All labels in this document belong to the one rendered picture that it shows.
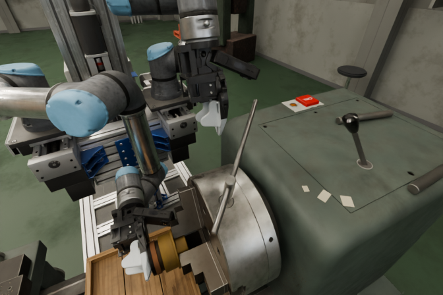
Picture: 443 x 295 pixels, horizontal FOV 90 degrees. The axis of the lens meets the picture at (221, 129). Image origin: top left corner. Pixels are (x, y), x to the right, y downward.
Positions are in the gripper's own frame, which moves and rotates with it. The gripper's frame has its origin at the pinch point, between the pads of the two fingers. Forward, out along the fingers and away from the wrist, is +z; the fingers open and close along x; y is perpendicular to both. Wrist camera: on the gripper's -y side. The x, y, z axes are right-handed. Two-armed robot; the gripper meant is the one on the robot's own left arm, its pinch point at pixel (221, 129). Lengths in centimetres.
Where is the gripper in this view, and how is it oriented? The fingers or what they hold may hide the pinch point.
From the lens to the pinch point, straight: 53.0
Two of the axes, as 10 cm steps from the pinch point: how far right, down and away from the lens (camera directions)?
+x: 4.0, 3.1, -8.6
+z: 1.0, 9.2, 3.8
